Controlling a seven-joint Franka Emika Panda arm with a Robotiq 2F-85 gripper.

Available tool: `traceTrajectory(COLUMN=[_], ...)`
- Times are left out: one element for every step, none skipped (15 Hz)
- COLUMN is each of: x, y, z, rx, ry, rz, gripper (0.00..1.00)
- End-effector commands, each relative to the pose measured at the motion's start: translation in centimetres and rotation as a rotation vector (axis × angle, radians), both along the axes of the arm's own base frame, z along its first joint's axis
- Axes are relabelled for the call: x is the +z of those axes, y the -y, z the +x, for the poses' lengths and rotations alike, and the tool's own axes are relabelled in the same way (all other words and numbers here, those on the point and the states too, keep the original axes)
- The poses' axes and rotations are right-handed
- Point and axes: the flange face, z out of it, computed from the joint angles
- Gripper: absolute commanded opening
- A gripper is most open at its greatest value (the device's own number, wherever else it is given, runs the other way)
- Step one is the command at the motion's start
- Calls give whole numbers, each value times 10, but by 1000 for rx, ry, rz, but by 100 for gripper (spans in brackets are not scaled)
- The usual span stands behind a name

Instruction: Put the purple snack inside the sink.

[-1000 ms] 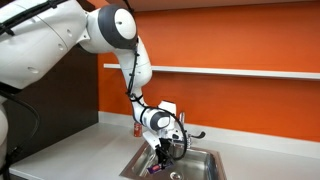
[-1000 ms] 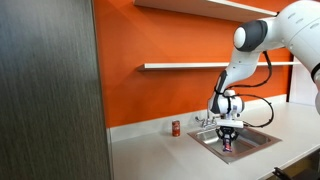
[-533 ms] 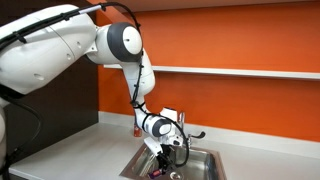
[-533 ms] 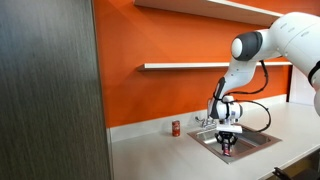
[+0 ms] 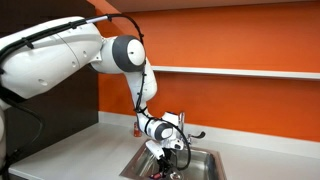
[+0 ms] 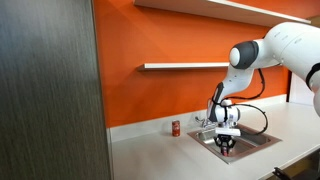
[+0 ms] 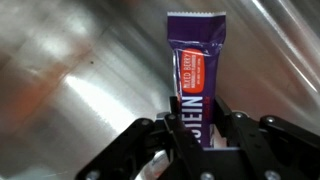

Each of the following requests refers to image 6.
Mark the brown cardboard box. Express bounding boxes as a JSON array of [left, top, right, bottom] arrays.
[[307, 14, 320, 25]]

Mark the thin white wall shelf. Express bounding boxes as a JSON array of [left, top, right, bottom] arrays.
[[136, 61, 289, 72]]

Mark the stainless steel sink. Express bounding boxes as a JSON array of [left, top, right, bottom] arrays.
[[186, 122, 283, 165]]

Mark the black chair part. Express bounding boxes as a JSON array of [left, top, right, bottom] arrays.
[[271, 166, 320, 180]]

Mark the white counter backsplash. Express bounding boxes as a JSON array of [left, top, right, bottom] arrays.
[[107, 94, 288, 144]]

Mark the white side panel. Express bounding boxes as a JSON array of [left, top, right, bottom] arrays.
[[288, 70, 320, 108]]

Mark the chrome two-handle faucet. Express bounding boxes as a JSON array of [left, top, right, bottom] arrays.
[[194, 115, 218, 131]]

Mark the dark wood cabinet panel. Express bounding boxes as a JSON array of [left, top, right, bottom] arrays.
[[0, 0, 113, 180]]

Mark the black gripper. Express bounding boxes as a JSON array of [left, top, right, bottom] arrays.
[[213, 134, 237, 157]]

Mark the red soda can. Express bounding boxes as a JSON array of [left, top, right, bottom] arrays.
[[171, 119, 182, 138]]

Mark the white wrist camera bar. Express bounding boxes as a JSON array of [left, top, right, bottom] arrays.
[[214, 126, 242, 137]]

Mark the thick white wall shelf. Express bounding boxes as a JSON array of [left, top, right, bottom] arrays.
[[133, 0, 312, 28]]

